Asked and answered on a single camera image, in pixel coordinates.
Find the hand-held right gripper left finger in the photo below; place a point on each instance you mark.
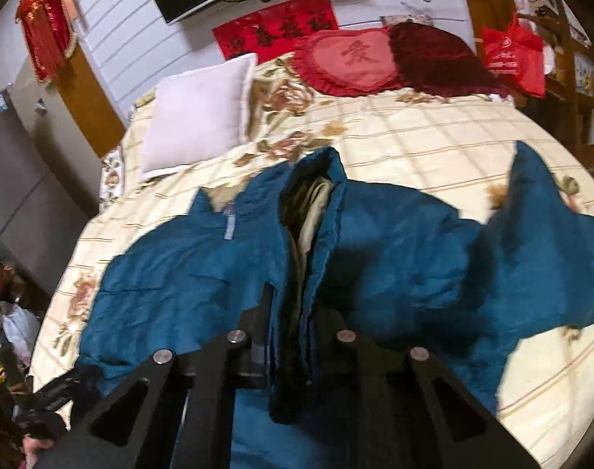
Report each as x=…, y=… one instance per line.
x=257, y=322

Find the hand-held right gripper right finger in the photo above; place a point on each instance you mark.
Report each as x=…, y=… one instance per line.
x=333, y=325

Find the blue padded jacket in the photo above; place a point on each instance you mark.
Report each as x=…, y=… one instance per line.
x=399, y=254

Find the person's left hand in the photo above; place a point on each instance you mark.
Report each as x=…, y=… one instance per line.
x=33, y=445

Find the white plastic bag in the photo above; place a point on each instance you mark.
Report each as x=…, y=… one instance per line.
x=18, y=327

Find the cream floral bed blanket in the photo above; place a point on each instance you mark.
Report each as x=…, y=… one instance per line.
x=423, y=132

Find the white pillow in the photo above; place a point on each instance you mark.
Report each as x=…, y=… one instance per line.
x=199, y=112

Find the grey refrigerator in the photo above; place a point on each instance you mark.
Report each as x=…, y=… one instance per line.
x=18, y=180

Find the red heart-shaped cushion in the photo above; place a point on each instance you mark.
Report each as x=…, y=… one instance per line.
x=350, y=58

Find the dark red velvet cushion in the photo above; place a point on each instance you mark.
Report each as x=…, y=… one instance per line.
x=438, y=58

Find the red plastic bag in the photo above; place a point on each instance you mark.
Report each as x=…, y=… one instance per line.
x=514, y=58

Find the wooden shelf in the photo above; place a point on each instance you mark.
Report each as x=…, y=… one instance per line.
x=577, y=107

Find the red tasselled hanging banner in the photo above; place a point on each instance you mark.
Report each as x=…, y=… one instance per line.
x=43, y=19

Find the red paper wall banner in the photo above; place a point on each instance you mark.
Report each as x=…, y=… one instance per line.
x=257, y=34

